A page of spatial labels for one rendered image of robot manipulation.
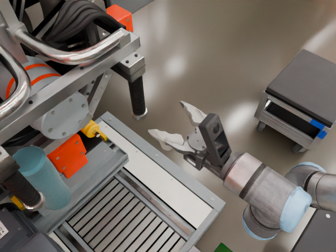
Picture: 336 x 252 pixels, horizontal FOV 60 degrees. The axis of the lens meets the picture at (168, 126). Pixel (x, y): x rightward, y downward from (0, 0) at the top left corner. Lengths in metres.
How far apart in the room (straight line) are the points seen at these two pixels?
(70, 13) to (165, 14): 1.88
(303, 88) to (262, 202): 1.03
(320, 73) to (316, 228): 0.80
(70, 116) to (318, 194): 0.60
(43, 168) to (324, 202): 0.68
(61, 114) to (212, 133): 0.34
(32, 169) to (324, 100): 1.28
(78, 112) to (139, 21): 1.78
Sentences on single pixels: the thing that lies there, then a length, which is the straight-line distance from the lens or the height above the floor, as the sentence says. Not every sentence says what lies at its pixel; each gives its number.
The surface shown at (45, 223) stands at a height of 0.15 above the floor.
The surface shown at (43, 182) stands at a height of 0.67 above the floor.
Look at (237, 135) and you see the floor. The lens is 1.72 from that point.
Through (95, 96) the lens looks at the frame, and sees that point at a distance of 0.99.
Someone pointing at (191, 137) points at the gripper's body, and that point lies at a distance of 0.66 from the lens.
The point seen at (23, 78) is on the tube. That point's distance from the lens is 0.60.
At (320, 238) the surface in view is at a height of 0.30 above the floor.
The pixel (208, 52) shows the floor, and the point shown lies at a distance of 2.18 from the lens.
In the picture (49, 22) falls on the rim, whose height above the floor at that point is 0.91.
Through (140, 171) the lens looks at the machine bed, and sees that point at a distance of 1.48.
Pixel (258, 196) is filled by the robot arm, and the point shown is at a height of 0.84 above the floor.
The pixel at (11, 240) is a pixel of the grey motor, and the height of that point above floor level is 0.42.
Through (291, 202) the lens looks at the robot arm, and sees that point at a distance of 0.63.
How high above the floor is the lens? 1.39
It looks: 55 degrees down
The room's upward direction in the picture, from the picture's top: straight up
